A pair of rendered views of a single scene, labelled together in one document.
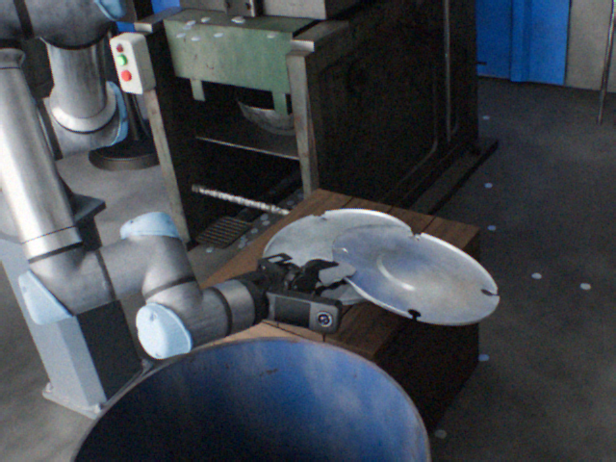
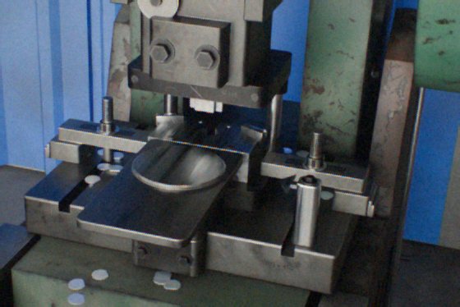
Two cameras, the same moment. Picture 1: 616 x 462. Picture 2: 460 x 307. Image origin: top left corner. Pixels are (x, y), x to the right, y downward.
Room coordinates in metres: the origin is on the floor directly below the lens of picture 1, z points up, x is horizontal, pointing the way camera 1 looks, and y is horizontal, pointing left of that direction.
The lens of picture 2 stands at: (0.85, 0.38, 1.28)
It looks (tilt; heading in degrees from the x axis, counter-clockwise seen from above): 26 degrees down; 336
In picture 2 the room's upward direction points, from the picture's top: 3 degrees clockwise
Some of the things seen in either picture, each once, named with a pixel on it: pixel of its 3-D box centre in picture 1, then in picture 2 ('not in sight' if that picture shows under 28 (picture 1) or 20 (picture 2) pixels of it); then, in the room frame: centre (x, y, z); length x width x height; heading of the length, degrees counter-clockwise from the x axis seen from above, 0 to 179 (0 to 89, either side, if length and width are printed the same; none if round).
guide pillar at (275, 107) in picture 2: not in sight; (274, 109); (1.88, -0.15, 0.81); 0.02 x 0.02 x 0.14; 50
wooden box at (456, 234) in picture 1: (348, 328); not in sight; (1.14, -0.07, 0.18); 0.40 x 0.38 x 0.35; 140
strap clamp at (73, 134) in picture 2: not in sight; (102, 128); (1.99, 0.08, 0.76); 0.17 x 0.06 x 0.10; 50
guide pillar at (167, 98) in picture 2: not in sight; (171, 93); (1.99, -0.02, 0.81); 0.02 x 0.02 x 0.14; 50
